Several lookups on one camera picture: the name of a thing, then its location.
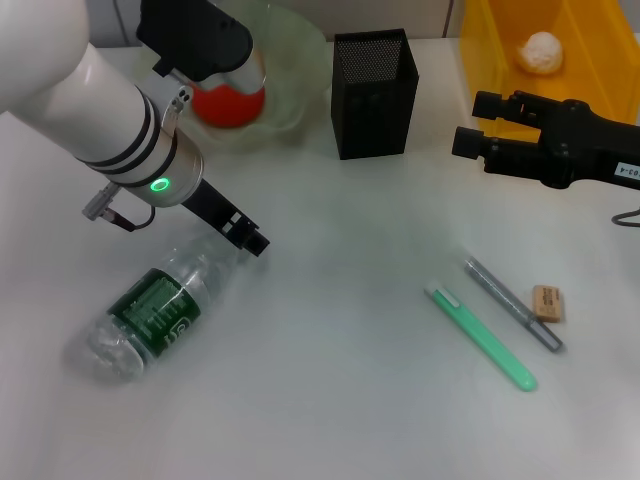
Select white paper ball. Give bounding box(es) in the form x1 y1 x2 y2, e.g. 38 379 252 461
517 31 564 75

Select left arm connector cable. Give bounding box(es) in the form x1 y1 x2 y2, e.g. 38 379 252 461
82 182 156 234

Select black mesh pen holder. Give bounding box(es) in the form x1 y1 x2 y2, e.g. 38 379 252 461
331 28 420 161

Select clear water bottle green label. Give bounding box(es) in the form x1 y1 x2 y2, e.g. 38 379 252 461
84 229 251 384

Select pale green glass fruit bowl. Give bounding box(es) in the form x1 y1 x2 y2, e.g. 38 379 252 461
189 2 329 151

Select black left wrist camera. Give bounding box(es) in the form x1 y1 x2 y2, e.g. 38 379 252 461
136 0 267 96

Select yellow plastic bin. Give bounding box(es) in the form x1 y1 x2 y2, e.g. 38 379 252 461
459 0 640 137

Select tan eraser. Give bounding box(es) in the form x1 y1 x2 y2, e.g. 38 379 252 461
532 284 568 324

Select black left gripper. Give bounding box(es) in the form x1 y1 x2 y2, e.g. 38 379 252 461
182 179 271 258

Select red-orange toy orange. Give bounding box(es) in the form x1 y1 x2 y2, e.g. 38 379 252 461
192 82 266 130

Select green pen with white clip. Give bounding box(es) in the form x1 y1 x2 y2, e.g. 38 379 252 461
424 284 540 394

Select grey pen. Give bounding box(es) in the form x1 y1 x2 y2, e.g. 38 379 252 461
462 255 565 353

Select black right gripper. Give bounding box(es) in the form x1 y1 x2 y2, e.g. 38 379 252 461
451 89 640 191

